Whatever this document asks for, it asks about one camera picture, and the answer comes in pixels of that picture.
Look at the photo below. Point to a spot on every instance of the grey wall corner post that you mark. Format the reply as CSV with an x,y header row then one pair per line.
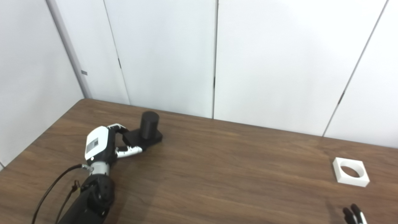
x,y
70,46

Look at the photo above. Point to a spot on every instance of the black peg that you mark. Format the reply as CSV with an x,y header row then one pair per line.
x,y
150,126

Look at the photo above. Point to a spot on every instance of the white square piece with hole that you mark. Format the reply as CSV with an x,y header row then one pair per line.
x,y
337,171

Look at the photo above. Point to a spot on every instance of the white and black right hand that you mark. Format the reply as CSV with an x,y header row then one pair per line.
x,y
354,216

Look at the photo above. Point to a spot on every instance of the white and black left hand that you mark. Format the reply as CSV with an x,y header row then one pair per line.
x,y
97,144

